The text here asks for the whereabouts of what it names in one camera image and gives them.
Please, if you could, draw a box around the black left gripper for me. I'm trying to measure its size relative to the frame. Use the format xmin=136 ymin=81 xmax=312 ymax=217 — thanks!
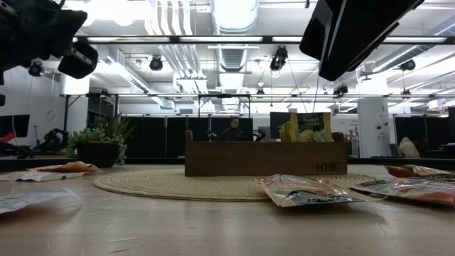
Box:
xmin=0 ymin=0 xmax=88 ymax=76

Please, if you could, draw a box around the dark wooden tea box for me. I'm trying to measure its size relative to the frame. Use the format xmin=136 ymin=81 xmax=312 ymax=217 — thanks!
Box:
xmin=184 ymin=129 xmax=349 ymax=178

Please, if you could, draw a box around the orange and white tea packet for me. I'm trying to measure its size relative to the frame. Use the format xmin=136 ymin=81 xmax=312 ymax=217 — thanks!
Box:
xmin=36 ymin=161 xmax=105 ymax=175
xmin=0 ymin=186 xmax=85 ymax=215
xmin=0 ymin=171 xmax=86 ymax=183

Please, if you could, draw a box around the plain golden orange tea packet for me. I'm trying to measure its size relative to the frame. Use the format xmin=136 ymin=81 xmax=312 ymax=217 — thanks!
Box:
xmin=386 ymin=164 xmax=455 ymax=178

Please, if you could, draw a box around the orange mango tea packet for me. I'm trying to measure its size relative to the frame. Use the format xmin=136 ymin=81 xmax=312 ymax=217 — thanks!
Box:
xmin=255 ymin=174 xmax=380 ymax=208
xmin=350 ymin=178 xmax=455 ymax=208
xmin=397 ymin=174 xmax=455 ymax=188

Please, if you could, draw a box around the black ceiling spot lamp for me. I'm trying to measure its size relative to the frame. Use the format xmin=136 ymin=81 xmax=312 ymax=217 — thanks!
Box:
xmin=149 ymin=55 xmax=164 ymax=72
xmin=399 ymin=58 xmax=417 ymax=72
xmin=28 ymin=60 xmax=46 ymax=78
xmin=269 ymin=45 xmax=289 ymax=72

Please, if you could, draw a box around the white pillar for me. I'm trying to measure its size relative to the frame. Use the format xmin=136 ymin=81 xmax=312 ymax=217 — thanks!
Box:
xmin=356 ymin=97 xmax=392 ymax=159

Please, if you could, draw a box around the black partition panel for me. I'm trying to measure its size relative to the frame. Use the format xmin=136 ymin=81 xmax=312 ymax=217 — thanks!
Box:
xmin=122 ymin=116 xmax=255 ymax=159
xmin=394 ymin=116 xmax=449 ymax=159

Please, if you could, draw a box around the person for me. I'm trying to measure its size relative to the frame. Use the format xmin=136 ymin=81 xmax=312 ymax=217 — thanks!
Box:
xmin=220 ymin=116 xmax=247 ymax=142
xmin=397 ymin=137 xmax=423 ymax=159

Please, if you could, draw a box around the potted green succulent plant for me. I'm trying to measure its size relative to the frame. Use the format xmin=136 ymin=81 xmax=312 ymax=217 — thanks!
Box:
xmin=66 ymin=112 xmax=137 ymax=169

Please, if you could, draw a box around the round woven beige placemat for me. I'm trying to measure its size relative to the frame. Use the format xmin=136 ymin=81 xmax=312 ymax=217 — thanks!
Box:
xmin=92 ymin=168 xmax=377 ymax=203

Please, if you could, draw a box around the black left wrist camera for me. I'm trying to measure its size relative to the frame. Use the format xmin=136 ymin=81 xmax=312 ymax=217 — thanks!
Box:
xmin=58 ymin=39 xmax=100 ymax=80

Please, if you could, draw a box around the silver ceiling air duct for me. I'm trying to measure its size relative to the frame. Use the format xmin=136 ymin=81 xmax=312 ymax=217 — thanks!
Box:
xmin=210 ymin=0 xmax=261 ymax=74

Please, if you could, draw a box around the black aluminium rig frame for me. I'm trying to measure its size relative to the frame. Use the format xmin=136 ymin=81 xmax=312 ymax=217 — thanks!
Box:
xmin=0 ymin=34 xmax=455 ymax=171

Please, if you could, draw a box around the dark wall monitor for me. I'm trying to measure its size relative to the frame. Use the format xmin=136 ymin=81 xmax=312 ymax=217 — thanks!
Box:
xmin=0 ymin=114 xmax=31 ymax=139

